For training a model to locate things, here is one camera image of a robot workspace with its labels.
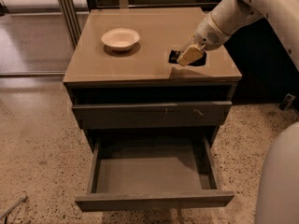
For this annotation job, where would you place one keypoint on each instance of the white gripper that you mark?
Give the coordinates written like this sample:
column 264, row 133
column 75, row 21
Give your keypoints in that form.
column 207, row 34

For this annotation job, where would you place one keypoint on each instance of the black rxbar chocolate wrapper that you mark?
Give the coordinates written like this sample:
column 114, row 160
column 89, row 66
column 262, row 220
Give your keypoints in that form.
column 174, row 54

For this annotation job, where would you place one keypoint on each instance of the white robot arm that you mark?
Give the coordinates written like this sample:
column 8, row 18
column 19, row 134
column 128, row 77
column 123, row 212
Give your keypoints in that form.
column 278, row 192

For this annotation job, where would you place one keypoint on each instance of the grey top drawer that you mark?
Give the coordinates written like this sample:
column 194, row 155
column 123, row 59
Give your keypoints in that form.
column 185, row 114

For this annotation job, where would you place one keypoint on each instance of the grey drawer cabinet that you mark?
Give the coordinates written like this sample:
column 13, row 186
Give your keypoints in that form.
column 97, row 75

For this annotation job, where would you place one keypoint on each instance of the open grey middle drawer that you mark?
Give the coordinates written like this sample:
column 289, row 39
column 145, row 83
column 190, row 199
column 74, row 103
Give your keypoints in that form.
column 157, row 172

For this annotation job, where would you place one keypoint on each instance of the white ceramic bowl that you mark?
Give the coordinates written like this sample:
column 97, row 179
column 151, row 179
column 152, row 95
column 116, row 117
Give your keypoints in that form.
column 120, row 39

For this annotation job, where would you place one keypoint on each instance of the small black floor device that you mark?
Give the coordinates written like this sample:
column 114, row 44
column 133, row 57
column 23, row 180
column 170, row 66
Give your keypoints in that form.
column 287, row 101

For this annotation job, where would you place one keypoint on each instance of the grey metal rod on floor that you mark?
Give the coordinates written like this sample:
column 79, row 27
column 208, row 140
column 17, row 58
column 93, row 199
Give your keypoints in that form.
column 12, row 207

